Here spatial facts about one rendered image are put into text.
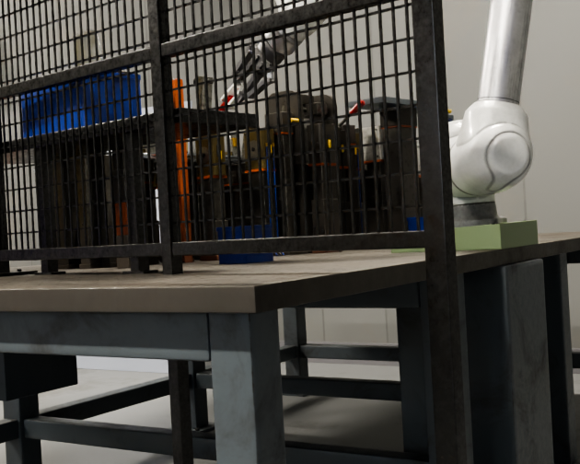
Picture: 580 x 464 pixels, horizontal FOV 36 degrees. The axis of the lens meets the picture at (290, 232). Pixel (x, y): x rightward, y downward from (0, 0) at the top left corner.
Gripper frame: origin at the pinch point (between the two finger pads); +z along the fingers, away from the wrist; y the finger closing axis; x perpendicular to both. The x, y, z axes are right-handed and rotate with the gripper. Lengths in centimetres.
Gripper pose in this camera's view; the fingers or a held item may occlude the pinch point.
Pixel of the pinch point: (233, 96)
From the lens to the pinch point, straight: 244.7
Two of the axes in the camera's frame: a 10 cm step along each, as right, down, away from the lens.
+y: -4.6, -8.1, 3.6
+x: -6.6, 0.4, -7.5
